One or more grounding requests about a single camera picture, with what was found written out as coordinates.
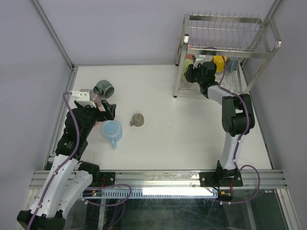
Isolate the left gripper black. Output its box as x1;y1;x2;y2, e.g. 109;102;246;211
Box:
75;99;115;138

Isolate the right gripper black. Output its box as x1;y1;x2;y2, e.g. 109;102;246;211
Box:
183;61;204;84

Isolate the pale yellow mug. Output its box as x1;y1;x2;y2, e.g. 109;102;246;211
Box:
181;58;193;82

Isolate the light blue mug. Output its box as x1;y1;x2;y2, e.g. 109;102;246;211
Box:
102;120;122;148

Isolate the small taupe mug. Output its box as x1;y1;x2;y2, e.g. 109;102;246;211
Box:
130;113;144;127

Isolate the yellow mug black handle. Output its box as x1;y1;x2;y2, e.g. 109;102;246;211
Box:
213;56;227;73

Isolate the slate blue small mug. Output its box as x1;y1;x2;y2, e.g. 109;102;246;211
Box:
226;57;238;73

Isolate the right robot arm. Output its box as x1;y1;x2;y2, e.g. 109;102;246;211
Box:
184;62;255;185

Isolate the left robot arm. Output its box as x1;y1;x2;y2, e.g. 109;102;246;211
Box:
17;100;117;230

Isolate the steel dish rack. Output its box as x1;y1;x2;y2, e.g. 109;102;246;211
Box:
173;14;282;98

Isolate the pink tumbler cup left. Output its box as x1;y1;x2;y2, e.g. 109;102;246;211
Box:
98;107;106;112

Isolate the mauve upside-down mug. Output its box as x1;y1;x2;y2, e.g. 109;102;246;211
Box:
92;93;102;107

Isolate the dark green glazed mug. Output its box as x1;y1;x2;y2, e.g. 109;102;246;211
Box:
93;80;115;98

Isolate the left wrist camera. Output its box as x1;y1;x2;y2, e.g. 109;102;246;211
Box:
70;89;97;107

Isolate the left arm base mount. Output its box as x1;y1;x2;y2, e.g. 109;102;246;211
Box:
77;162;116;187

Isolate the white slotted cable duct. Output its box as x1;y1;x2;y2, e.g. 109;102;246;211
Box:
81;188;219;199

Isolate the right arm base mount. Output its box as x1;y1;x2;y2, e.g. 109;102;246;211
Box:
199;169;243;189

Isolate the aluminium mounting rail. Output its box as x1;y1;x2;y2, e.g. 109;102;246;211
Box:
31;169;288;192

